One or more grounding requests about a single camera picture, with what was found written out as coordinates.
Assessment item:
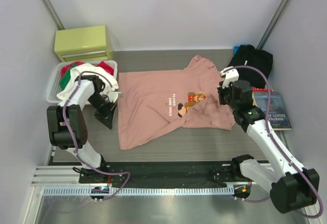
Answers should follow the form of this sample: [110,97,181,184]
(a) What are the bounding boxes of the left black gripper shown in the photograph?
[88,92,117,130]

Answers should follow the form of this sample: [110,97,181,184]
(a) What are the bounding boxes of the pink printed t-shirt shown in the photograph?
[118,55,235,150]

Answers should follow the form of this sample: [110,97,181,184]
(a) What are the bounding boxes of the white plastic basket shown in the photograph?
[45,59,118,104]

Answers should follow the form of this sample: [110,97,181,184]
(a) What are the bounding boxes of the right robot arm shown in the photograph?
[217,80,323,214]

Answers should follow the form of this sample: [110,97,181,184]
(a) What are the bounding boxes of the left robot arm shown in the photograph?
[46,71,121,183]

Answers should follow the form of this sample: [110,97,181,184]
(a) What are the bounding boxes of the black folded t-shirt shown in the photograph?
[228,45,273,88]

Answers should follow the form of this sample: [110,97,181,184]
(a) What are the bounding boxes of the blue folded garment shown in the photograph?
[233,45,240,55]

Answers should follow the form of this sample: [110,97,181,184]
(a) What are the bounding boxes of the white t-shirt in basket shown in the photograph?
[57,63,119,101]

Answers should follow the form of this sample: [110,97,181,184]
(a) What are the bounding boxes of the red green garment in basket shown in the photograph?
[59,61,114,89]

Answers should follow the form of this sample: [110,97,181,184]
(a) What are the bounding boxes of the dark blue book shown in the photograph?
[252,91,292,131]

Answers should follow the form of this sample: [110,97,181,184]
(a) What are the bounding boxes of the yellow-green drawer box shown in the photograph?
[54,25,114,62]

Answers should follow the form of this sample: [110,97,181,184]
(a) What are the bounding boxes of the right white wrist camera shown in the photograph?
[220,67,239,89]

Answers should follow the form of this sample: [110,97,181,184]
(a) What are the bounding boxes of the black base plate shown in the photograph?
[74,161,249,189]

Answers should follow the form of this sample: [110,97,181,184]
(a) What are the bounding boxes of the aluminium frame rail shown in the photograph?
[32,165,250,186]

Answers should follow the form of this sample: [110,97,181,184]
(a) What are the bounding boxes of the slotted cable duct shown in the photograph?
[43,185,234,197]

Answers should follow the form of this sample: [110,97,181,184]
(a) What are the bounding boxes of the right aluminium corner post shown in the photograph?
[256,0,291,49]

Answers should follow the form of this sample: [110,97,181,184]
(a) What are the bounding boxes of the aluminium corner post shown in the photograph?
[41,0,64,30]
[256,0,291,49]

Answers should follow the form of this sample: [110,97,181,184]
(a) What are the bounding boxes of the left aluminium corner post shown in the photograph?
[41,0,64,30]

